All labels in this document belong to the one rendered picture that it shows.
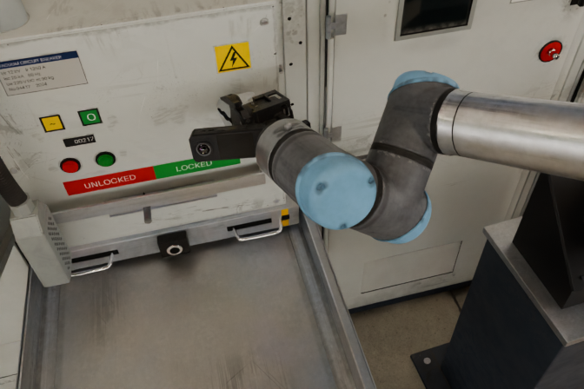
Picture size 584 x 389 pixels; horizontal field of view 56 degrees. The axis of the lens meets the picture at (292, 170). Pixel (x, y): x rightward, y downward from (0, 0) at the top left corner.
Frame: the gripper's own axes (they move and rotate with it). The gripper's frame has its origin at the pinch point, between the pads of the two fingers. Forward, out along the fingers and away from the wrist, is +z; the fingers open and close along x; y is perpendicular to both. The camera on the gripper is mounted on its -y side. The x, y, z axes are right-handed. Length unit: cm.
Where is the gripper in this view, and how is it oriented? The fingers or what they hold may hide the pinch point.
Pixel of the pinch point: (218, 106)
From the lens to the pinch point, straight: 95.4
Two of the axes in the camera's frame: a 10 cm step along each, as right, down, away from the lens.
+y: 8.7, -3.6, 3.3
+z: -4.6, -4.1, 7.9
